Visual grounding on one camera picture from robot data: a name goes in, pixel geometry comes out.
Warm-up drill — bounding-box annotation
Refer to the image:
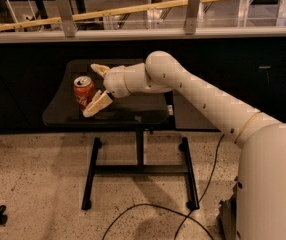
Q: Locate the black adjustable laptop table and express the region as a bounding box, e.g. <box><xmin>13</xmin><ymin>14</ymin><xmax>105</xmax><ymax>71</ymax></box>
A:
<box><xmin>42</xmin><ymin>60</ymin><xmax>199</xmax><ymax>211</ymax></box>

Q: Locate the wooden handrail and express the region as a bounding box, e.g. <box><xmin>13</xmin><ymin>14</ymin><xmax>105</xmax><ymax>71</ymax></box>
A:
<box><xmin>0</xmin><ymin>0</ymin><xmax>224</xmax><ymax>31</ymax></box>

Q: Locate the red soda can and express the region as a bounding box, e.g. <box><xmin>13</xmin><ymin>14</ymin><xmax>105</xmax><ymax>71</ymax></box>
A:
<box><xmin>73</xmin><ymin>76</ymin><xmax>96</xmax><ymax>110</ymax></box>

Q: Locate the grey metal railing post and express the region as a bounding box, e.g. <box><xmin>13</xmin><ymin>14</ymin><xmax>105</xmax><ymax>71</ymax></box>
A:
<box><xmin>55</xmin><ymin>0</ymin><xmax>77</xmax><ymax>37</ymax></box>
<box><xmin>184</xmin><ymin>0</ymin><xmax>201</xmax><ymax>35</ymax></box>

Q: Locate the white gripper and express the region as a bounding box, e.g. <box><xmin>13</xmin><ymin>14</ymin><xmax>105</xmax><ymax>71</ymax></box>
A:
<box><xmin>83</xmin><ymin>63</ymin><xmax>130</xmax><ymax>118</ymax></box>

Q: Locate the black side table panel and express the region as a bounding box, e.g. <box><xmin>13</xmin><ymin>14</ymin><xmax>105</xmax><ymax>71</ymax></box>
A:
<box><xmin>173</xmin><ymin>91</ymin><xmax>216</xmax><ymax>131</ymax></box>

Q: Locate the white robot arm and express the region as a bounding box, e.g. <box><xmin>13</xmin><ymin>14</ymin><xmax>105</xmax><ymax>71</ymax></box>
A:
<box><xmin>84</xmin><ymin>51</ymin><xmax>286</xmax><ymax>240</ymax></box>

